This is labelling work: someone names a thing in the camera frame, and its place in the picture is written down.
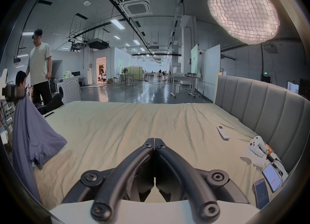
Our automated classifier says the white table on castors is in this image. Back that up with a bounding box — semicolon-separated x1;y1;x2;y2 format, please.
170;73;203;98

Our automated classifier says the white paper pendant lamp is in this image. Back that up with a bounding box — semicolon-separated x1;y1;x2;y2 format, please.
207;0;281;45

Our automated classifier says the bed with beige sheet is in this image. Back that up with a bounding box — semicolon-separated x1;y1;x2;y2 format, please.
33;101;290;210

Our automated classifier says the phone with white screen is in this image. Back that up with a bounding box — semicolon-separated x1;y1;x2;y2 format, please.
262;163;283;193

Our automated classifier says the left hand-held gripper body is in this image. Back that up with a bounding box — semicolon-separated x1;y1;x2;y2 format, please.
0;69;9;102

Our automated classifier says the white washing machine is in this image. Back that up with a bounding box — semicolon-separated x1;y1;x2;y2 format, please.
56;76;82;104

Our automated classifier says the white remote control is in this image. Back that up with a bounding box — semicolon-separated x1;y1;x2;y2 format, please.
216;126;230;140

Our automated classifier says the white cloth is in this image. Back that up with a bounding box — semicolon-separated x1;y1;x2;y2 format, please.
240;147;269;168

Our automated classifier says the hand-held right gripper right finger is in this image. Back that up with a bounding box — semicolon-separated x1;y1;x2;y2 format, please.
155;138;250;222

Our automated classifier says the blue-grey garment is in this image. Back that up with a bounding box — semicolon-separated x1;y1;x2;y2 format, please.
12;95;68;206

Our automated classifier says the grey padded headboard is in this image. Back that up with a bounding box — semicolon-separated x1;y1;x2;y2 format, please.
213;75;308;173

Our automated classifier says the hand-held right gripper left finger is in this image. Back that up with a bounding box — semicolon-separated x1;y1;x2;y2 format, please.
62;138;155;222

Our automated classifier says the white hand controller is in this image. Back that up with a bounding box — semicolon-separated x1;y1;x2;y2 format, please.
249;136;268;157

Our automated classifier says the phone with dark screen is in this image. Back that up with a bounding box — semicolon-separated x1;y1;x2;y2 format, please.
254;178;270;210

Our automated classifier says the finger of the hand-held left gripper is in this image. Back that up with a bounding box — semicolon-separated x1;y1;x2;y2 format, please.
4;84;26;101

